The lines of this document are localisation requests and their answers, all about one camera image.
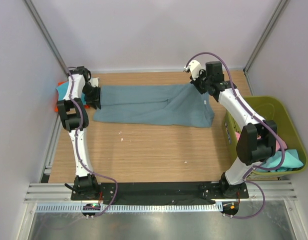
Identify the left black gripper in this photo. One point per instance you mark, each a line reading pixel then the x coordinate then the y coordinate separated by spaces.
pixel 95 101

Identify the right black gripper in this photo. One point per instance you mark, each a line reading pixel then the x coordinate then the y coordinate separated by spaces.
pixel 201 73

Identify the grey blue t shirt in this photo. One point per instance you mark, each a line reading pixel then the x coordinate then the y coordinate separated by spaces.
pixel 165 105

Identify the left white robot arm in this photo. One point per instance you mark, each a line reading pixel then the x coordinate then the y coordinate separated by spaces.
pixel 78 93

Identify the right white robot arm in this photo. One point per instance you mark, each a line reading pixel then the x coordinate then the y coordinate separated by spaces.
pixel 257 140

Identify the folded turquoise t shirt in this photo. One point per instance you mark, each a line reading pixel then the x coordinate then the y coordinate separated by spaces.
pixel 62 89

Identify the olive green plastic basket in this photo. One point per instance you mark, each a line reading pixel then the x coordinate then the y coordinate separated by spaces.
pixel 271 109

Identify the pink t shirt in basket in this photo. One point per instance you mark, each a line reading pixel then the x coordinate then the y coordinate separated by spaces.
pixel 278 146

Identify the turquoise t shirt in basket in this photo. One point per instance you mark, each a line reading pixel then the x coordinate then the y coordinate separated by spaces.
pixel 291 161

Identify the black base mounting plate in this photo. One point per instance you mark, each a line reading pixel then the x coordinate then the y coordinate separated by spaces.
pixel 109 195

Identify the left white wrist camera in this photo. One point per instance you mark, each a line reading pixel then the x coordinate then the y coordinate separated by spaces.
pixel 94 82

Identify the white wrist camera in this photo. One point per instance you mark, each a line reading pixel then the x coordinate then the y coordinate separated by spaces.
pixel 94 82
pixel 193 67

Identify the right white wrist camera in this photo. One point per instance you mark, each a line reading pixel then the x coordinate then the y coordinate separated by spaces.
pixel 193 67

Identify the right aluminium corner post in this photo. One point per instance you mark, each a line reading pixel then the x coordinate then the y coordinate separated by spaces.
pixel 278 11

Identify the aluminium corner post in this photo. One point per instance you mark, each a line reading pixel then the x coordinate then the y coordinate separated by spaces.
pixel 45 33
pixel 278 11

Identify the left aluminium corner post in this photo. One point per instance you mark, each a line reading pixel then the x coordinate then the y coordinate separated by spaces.
pixel 45 33

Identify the aluminium front frame rail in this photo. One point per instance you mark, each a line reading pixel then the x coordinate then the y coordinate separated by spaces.
pixel 273 190

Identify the white slotted cable duct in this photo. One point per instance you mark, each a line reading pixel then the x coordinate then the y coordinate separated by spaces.
pixel 128 207

